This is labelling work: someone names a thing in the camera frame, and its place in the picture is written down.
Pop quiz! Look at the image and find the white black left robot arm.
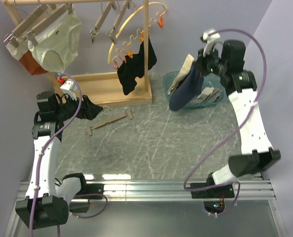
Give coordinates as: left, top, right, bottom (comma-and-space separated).
15, 91, 103, 230

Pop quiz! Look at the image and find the grey and pink underwear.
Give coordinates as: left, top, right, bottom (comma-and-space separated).
190, 87, 223, 105

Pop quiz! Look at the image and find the wooden rack base tray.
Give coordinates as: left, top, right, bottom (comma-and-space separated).
73, 72, 152, 107

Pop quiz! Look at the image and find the cream white hanging underwear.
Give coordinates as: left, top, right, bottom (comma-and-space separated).
28, 7, 82, 73

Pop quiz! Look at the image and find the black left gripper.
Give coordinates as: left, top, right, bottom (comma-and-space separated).
55, 91, 103, 121

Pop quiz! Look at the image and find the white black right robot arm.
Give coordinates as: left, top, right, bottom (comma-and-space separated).
187, 40, 281, 198

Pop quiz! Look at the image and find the beige clip hanger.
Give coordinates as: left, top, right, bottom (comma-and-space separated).
90, 1, 117, 44
84, 109, 134, 136

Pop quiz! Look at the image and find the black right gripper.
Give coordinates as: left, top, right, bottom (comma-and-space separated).
192, 45, 227, 78

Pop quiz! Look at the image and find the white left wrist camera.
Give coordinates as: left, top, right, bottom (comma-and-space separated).
57, 77, 77, 101

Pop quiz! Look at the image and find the beige hanging clip hanger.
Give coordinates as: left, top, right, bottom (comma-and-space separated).
90, 1, 117, 44

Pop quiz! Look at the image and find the beige hanger far left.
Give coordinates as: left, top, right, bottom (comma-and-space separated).
3, 4, 51, 47

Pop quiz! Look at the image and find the beige hanger holding underwear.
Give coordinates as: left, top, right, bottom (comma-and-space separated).
23, 3, 73, 46

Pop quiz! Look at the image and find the orange cream hanging underwear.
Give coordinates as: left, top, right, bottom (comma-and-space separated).
5, 41, 48, 76

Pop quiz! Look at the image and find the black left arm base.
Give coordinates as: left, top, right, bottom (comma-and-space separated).
74, 183, 104, 199

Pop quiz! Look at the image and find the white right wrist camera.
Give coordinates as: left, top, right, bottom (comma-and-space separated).
200, 28, 220, 57

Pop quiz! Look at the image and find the teal plastic basin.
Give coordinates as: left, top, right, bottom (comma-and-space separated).
163, 71, 227, 109

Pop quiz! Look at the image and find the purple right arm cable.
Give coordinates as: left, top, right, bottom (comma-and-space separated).
183, 28, 267, 216

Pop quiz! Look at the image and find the navy underwear cream waistband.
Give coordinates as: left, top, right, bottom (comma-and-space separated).
167, 54, 204, 112

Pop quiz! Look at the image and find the wooden rack right post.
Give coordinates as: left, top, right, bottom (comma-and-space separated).
144, 0, 149, 92

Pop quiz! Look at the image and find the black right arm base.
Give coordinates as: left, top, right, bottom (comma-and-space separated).
190, 182, 236, 199

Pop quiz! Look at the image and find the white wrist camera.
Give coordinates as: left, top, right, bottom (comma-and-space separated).
57, 77, 77, 101
200, 28, 220, 57

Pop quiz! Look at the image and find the yellow curved clip hanger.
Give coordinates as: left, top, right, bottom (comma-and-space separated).
108, 1, 167, 70

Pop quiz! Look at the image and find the wooden rack top bar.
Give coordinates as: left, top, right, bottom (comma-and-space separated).
3, 0, 135, 6

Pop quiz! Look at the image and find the aluminium mounting rail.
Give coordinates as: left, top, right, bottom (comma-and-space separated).
16, 179, 277, 202

